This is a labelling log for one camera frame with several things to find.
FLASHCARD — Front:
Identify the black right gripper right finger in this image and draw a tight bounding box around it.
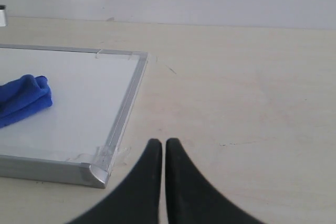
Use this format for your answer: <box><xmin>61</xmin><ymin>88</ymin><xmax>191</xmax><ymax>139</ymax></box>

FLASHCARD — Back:
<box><xmin>165</xmin><ymin>138</ymin><xmax>262</xmax><ymax>223</ymax></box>

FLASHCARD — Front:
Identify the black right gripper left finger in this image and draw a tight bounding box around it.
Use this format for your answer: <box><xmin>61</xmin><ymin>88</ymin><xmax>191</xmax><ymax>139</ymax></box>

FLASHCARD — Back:
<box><xmin>70</xmin><ymin>138</ymin><xmax>162</xmax><ymax>224</ymax></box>

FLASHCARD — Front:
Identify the blue cloth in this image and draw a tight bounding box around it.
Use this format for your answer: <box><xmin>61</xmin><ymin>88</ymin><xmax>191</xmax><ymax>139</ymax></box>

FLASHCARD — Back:
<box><xmin>1</xmin><ymin>74</ymin><xmax>53</xmax><ymax>128</ymax></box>

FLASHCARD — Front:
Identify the white board with aluminium frame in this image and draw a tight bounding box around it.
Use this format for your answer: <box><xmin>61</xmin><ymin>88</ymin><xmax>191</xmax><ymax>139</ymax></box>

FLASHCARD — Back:
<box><xmin>1</xmin><ymin>44</ymin><xmax>148</xmax><ymax>188</ymax></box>

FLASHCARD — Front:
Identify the clear tape front right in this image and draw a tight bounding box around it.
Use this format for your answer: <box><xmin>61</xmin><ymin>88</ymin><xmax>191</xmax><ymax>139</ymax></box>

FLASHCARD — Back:
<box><xmin>66</xmin><ymin>146</ymin><xmax>132</xmax><ymax>170</ymax></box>

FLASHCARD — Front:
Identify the clear tape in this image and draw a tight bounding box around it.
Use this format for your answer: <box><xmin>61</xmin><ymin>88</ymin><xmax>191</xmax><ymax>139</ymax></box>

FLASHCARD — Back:
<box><xmin>95</xmin><ymin>49</ymin><xmax>133</xmax><ymax>60</ymax></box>
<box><xmin>66</xmin><ymin>146</ymin><xmax>132</xmax><ymax>170</ymax></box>

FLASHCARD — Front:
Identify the clear tape back right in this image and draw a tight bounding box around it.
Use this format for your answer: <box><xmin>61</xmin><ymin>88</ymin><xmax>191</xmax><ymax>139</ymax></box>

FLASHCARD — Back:
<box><xmin>95</xmin><ymin>49</ymin><xmax>133</xmax><ymax>60</ymax></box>

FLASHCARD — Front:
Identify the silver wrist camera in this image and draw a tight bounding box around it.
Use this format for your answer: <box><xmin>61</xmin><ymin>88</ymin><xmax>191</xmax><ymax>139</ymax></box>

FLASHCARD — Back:
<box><xmin>0</xmin><ymin>5</ymin><xmax>7</xmax><ymax>27</ymax></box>

